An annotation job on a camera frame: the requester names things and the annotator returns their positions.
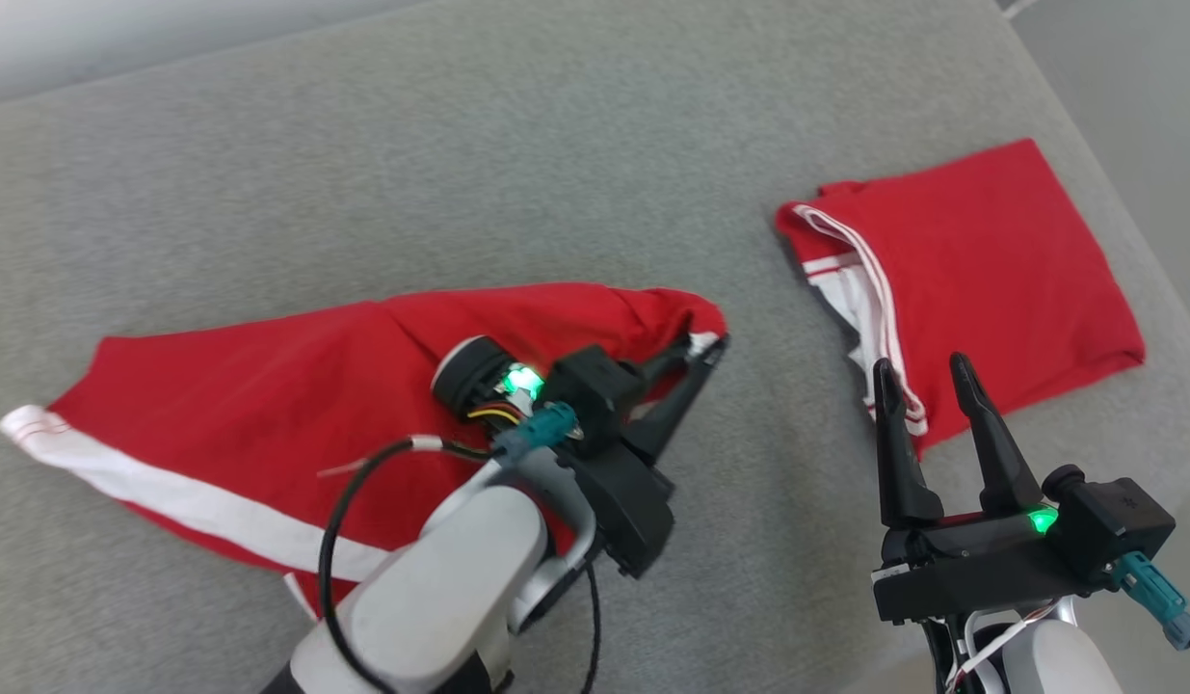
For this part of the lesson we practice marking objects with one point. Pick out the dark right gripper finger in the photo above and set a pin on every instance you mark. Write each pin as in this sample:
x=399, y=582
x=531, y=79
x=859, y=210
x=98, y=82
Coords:
x=994, y=453
x=901, y=463

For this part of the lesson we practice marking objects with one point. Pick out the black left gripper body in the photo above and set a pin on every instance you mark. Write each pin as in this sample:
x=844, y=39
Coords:
x=628, y=511

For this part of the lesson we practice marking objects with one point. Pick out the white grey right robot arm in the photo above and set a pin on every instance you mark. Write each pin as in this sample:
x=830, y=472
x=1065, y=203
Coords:
x=1057, y=660

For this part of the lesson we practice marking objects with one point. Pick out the red shorts white stripe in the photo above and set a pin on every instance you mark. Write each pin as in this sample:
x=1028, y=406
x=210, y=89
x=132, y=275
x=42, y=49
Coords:
x=248, y=386

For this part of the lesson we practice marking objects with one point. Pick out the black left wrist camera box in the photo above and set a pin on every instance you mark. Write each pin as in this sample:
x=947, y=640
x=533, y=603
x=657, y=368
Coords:
x=594, y=386

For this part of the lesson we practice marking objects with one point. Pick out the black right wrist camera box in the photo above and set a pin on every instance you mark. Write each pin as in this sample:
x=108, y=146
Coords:
x=1115, y=525

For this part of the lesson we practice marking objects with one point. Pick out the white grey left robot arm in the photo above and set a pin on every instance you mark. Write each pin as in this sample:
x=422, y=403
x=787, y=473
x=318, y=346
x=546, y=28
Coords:
x=450, y=598

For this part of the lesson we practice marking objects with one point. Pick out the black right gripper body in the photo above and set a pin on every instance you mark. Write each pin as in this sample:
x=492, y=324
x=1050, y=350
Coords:
x=970, y=569

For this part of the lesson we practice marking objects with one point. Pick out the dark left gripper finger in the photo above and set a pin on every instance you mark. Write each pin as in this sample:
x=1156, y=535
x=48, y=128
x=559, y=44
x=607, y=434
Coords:
x=667, y=366
x=681, y=405

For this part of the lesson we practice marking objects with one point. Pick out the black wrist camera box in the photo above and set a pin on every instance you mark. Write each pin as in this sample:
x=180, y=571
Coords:
x=1115, y=525
x=594, y=386

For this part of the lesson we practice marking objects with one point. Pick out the red basketball jersey white sleeves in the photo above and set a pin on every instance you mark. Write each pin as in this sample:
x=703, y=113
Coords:
x=999, y=251

